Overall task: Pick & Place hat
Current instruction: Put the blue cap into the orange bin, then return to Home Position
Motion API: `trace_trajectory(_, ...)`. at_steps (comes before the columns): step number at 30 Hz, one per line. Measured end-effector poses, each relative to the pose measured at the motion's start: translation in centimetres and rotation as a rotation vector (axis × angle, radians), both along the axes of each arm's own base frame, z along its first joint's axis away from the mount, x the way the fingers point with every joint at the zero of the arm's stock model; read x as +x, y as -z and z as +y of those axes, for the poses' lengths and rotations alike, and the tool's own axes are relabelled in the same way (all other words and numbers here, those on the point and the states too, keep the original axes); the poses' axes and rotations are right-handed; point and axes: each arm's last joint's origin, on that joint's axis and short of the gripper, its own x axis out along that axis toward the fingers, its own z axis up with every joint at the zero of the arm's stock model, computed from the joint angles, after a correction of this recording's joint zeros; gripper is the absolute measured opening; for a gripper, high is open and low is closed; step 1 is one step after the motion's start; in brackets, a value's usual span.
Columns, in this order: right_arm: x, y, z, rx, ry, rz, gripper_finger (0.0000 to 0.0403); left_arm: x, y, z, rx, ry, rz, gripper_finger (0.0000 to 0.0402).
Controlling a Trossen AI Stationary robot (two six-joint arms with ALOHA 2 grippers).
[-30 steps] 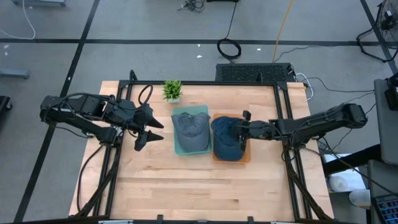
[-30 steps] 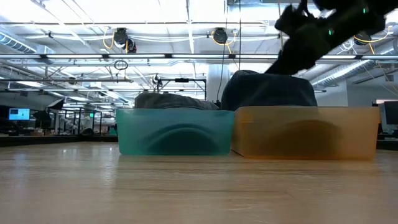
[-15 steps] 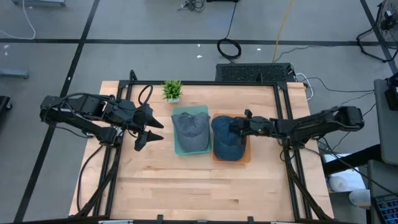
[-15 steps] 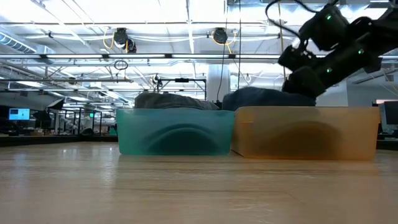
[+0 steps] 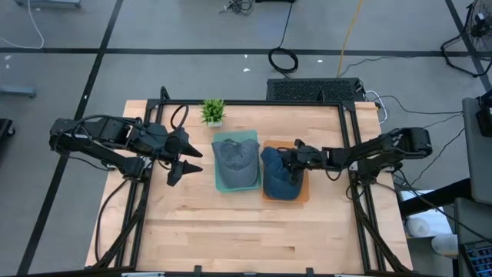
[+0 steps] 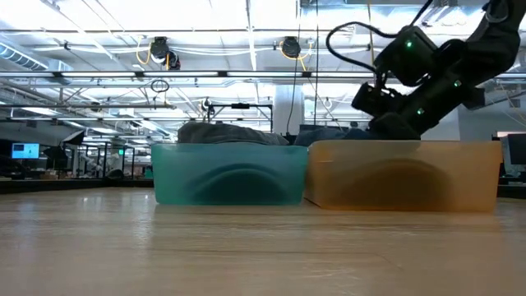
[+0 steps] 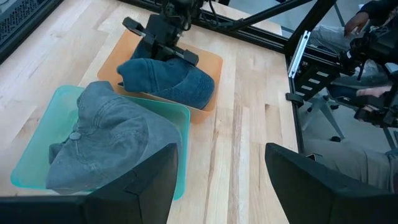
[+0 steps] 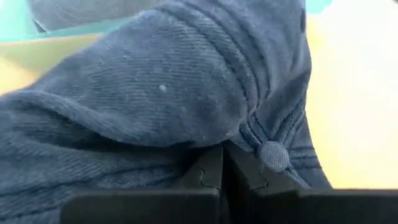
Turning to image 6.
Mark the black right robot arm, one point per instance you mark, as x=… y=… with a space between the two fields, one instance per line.
x=497 y=37

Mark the background robot workstation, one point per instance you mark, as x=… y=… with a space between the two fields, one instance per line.
x=104 y=160

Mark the silver ventilation duct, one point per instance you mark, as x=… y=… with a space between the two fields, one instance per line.
x=20 y=57

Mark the green translucent plastic bin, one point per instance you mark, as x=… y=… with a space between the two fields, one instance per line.
x=172 y=172

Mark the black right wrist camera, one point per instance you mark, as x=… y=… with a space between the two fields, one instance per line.
x=407 y=57

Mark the orange translucent plastic bin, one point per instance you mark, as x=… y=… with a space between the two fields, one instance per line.
x=472 y=177

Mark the small black ceiling reel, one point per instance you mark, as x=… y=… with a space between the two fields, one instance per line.
x=206 y=105

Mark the gray denim cap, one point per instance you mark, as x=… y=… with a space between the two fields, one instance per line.
x=230 y=133
x=242 y=185

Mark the black computer monitor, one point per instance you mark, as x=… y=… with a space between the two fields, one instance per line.
x=517 y=152

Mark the monitor with blue screen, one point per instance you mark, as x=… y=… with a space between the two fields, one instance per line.
x=25 y=151

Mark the black gantry frame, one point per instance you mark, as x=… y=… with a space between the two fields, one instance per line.
x=240 y=106

